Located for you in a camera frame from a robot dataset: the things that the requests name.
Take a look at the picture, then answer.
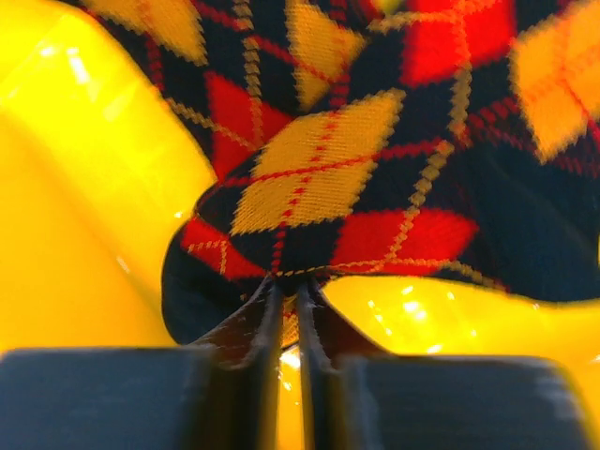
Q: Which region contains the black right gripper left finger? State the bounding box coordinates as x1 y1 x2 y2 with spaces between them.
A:
1 279 282 449

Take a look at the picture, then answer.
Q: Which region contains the yellow plastic bin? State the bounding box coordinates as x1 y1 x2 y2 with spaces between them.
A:
1 1 599 449

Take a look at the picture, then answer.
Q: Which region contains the argyle sock red yellow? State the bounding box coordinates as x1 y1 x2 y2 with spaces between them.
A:
162 92 599 344

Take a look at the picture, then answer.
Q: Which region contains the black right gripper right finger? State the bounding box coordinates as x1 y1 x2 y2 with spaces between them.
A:
296 282 591 449

